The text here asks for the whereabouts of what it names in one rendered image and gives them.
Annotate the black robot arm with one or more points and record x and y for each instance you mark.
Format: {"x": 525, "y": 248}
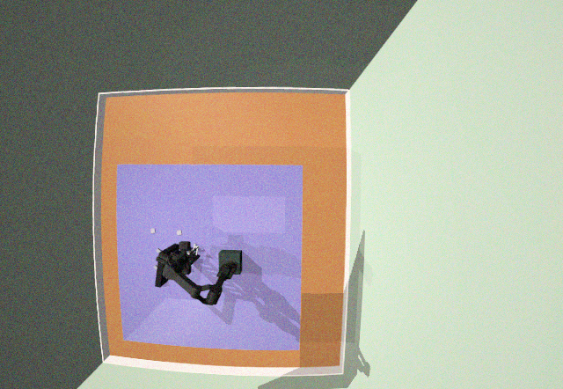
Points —
{"x": 173, "y": 271}

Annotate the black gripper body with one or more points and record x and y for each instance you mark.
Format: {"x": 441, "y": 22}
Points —
{"x": 184, "y": 246}

